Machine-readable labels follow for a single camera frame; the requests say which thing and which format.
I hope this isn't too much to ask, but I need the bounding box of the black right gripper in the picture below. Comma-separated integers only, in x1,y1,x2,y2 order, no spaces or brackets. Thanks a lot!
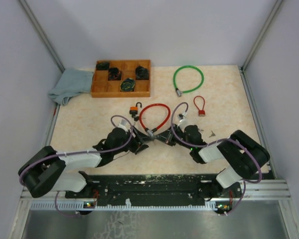
154,123,193,150

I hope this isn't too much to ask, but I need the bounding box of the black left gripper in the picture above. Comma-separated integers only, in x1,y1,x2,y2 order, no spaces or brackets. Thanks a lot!
113,124,154,155

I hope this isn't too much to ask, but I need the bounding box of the red cable lock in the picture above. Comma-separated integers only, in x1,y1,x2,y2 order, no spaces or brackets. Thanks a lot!
138,103,171,138

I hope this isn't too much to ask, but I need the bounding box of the orange black padlock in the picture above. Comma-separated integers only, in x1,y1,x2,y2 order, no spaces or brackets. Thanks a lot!
129,102,142,118

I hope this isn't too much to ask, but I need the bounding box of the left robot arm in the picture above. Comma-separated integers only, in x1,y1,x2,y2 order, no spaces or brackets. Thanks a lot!
18,127,152,198

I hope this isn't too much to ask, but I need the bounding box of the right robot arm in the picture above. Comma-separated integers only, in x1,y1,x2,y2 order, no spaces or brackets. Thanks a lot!
156,124,270,197

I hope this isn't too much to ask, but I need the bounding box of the black yellow rolled item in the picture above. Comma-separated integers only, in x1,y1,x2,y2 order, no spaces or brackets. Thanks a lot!
120,78,136,92

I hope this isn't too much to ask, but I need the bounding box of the black rolled item right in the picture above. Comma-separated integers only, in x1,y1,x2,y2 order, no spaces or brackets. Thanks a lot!
135,66,150,80

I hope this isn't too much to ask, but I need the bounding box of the black rolled item far left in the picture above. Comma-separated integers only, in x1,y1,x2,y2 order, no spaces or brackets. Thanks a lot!
96,61,110,71

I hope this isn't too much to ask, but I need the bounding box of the grey blue cloth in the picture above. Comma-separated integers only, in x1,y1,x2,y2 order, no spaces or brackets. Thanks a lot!
48,69,94,106

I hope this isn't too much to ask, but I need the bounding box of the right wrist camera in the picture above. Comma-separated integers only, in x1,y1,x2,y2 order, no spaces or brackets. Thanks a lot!
177,111,187,123

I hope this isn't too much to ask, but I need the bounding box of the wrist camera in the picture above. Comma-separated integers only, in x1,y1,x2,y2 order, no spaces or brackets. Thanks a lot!
117,119,129,131
177,111,187,123

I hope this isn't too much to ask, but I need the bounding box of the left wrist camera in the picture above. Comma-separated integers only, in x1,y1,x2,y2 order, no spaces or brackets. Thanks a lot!
117,119,129,131

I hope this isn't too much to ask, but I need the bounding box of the red cable padlock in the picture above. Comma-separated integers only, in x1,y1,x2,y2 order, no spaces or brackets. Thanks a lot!
193,96,206,117

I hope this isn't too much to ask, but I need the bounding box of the green cable lock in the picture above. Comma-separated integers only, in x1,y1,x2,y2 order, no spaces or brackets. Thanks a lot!
172,65,204,97

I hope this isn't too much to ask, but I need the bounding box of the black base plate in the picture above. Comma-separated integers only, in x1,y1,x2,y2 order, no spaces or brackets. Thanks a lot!
65,174,242,207

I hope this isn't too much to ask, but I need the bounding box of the grey slotted cable duct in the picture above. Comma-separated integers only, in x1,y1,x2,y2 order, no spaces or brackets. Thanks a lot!
29,199,242,212

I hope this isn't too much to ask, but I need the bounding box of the aluminium frame post right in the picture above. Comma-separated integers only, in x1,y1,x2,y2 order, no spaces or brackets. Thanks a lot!
240,0,285,73

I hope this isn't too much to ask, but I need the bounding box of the aluminium frame post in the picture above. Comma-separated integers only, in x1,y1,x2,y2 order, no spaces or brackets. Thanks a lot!
240,0,285,73
17,0,65,73

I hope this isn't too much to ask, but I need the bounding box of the aluminium frame post left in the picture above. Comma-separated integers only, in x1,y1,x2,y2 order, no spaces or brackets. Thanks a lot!
17,0,65,73

